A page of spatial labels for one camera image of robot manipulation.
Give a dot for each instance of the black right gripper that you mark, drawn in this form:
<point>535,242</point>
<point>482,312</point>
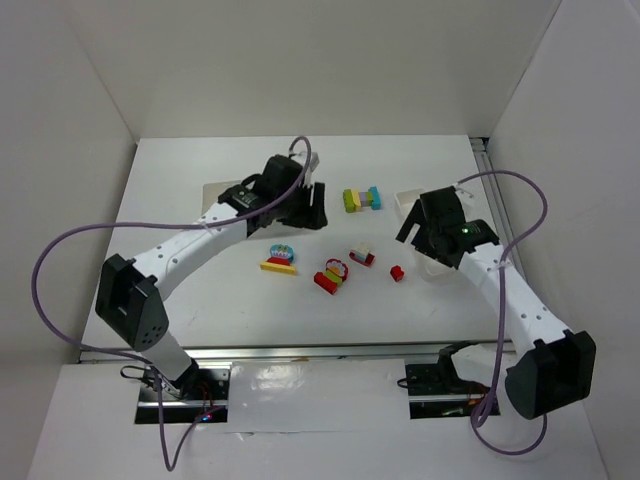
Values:
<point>420,231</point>

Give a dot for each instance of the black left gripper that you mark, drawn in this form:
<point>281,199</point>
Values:
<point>304,209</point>

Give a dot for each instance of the teal frog lego brick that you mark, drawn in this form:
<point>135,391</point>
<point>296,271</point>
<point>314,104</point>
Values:
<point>282,251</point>

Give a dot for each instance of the flower printed lego brick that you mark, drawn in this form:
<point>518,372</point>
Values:
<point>337,267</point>

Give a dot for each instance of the small red lego brick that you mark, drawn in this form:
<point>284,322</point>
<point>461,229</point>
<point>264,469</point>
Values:
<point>397,273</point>

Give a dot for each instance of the red curved lego brick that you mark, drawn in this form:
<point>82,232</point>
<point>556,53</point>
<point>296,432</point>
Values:
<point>367,260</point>

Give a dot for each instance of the red base lego brick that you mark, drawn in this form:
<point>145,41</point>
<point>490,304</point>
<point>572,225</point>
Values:
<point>323,282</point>

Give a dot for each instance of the white sorting tray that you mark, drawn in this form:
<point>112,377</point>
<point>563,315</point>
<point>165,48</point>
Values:
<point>220,192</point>
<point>426,267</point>

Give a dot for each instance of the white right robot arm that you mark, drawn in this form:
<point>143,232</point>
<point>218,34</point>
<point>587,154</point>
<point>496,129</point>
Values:
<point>554,366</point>

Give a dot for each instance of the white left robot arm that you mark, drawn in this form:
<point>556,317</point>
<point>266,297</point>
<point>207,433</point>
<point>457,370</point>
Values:
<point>131,292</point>

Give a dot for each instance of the long green lego brick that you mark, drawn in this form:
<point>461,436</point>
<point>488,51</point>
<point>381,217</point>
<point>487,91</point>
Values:
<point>348,201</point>

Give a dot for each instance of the teal long lego brick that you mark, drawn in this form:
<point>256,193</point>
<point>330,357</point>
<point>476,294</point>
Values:
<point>375,198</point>

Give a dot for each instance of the red sloped lego brick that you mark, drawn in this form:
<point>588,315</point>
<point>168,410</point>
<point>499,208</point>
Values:
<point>279,261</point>

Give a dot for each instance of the yellow flat lego plate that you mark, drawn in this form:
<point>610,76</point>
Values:
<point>278,268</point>

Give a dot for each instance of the aluminium side rail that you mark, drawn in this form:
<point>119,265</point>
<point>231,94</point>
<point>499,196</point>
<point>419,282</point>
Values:
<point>479,147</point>

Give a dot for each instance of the aluminium front rail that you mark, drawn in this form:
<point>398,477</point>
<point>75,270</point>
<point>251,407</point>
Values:
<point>403,350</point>

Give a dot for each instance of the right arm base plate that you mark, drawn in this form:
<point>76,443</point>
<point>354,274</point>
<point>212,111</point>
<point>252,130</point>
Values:
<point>436,391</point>

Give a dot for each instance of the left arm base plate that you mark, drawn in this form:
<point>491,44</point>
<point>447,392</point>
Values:
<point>207,397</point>

